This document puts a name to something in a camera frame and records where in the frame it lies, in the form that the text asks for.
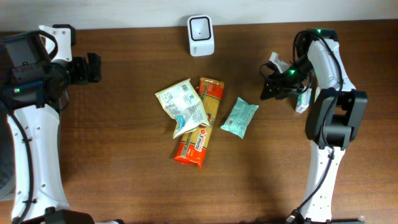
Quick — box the small teal tissue pack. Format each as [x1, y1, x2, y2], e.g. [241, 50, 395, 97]
[295, 88, 312, 113]

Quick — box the teal wet wipes pack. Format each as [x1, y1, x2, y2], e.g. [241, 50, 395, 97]
[221, 97, 259, 139]

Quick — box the white snack bag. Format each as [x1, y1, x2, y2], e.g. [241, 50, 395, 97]
[155, 79, 210, 139]

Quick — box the orange spaghetti package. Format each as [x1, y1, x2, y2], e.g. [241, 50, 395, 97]
[174, 77, 224, 169]

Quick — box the white tube with cork cap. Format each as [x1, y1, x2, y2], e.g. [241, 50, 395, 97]
[314, 86, 320, 102]

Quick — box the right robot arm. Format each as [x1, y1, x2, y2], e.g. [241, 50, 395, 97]
[260, 29, 368, 223]

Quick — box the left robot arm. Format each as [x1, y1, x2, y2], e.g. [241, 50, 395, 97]
[1, 24, 101, 223]

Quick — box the grey plastic mesh basket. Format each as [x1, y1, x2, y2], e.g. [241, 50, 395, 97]
[1, 107, 16, 201]

